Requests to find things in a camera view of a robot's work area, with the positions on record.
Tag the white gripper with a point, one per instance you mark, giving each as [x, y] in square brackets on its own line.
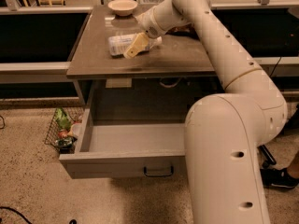
[149, 24]

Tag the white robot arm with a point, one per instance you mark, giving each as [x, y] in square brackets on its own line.
[222, 131]

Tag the open grey top drawer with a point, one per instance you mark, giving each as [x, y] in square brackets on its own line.
[126, 129]

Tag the beige ceramic bowl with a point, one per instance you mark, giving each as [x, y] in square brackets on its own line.
[123, 8]

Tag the grey cabinet table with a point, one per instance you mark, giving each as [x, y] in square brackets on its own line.
[172, 70]

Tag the black wheeled stand base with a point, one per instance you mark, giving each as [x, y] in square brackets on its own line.
[268, 157]

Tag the black shoe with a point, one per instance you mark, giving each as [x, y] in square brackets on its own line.
[278, 178]

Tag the wire basket with items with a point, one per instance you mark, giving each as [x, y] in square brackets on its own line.
[62, 134]

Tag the black drawer handle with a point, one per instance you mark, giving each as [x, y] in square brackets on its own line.
[158, 173]

